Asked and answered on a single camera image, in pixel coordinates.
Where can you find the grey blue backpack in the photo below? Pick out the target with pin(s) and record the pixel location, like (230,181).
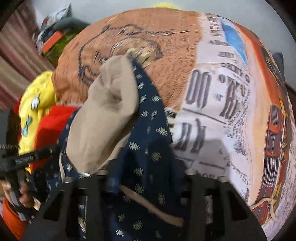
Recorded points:
(278,57)

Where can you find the printed orange newspaper bedspread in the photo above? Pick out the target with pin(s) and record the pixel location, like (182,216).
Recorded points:
(224,94)

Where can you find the red garment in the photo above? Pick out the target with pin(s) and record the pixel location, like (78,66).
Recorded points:
(52,124)

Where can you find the person's left hand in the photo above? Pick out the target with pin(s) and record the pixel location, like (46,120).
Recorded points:
(26,198)

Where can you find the red gold striped curtain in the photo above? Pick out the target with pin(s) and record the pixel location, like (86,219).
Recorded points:
(21,62)

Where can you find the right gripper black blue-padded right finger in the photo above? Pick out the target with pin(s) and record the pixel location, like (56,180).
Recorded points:
(217,212)

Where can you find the yellow cartoon garment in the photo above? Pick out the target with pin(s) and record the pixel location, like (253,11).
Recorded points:
(35,103)

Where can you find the navy patterned zip hoodie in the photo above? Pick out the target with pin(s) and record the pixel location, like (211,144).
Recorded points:
(122,128)

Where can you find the yellow chair back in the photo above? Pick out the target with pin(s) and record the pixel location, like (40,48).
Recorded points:
(165,5)

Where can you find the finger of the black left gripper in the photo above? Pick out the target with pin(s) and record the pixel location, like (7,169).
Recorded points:
(36,155)

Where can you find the orange box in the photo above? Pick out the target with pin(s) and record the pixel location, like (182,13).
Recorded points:
(52,41)

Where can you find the dark grey clothes pile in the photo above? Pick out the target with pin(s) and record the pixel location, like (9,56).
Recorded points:
(60,20)

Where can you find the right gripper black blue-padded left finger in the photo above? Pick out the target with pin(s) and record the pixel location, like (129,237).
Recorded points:
(57,219)

